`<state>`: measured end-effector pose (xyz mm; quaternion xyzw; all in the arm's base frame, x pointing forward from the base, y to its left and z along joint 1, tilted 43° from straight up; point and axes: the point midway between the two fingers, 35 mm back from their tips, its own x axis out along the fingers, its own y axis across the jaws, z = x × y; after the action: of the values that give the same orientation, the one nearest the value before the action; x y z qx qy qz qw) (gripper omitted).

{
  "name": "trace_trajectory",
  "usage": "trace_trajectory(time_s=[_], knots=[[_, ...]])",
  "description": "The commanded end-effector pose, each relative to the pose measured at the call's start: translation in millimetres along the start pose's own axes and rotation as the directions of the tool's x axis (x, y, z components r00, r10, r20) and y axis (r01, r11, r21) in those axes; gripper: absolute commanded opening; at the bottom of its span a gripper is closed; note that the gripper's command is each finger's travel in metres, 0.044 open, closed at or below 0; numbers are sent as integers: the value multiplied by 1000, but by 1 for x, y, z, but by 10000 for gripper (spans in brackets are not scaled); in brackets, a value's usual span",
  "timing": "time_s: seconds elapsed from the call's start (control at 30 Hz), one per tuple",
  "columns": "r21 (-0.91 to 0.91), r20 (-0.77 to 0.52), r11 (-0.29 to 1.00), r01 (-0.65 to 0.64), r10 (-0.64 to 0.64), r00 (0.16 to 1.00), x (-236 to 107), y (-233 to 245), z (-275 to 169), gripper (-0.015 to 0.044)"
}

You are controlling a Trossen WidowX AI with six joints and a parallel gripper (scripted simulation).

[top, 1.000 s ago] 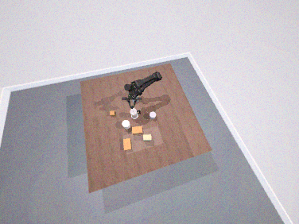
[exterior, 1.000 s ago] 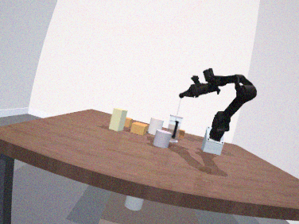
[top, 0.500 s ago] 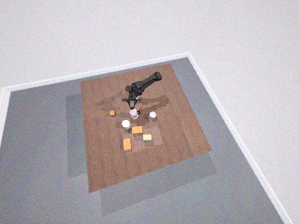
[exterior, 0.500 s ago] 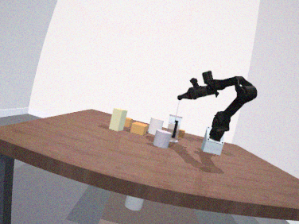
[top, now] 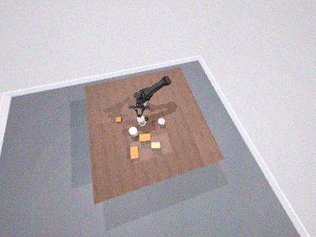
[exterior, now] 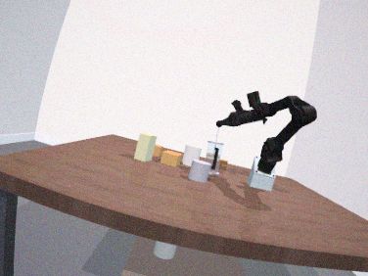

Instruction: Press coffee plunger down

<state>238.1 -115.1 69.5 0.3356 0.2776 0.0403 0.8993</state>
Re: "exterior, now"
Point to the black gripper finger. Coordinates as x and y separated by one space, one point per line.
226 121

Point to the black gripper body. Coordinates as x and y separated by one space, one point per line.
238 119

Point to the pale yellow rectangular block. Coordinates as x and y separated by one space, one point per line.
145 147

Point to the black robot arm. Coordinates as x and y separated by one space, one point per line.
302 114

